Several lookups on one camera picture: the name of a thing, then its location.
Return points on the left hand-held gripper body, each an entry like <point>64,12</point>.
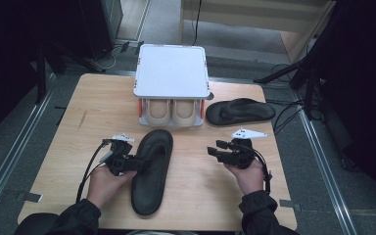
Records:
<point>120,161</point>

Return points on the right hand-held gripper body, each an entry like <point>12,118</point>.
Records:
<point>241,156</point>

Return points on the black flip-flop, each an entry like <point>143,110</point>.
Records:
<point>241,112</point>
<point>151,189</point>

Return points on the cream clog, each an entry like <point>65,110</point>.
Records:
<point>183,112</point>
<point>158,112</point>

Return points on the white two-tier shoe rack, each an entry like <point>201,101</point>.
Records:
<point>171,70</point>

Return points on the person's right hand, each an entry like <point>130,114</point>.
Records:
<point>249,179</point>

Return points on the person's left hand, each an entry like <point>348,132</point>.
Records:
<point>106,186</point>

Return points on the grey tape piece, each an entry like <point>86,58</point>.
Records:
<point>290,205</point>
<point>29,197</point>

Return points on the black tape strip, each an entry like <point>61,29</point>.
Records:
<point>60,107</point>

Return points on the black tripod stand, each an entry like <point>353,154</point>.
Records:
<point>287,70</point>

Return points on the black plug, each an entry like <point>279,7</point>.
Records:
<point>125,46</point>

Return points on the black metal stand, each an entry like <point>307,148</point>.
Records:
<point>40,75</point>

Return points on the dark cabinet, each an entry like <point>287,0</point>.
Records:
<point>101,26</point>

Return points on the black curtain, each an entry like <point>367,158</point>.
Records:
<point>13,49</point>
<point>365,81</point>

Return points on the metal floor rail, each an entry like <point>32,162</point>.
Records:
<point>326,169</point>
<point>16,153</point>

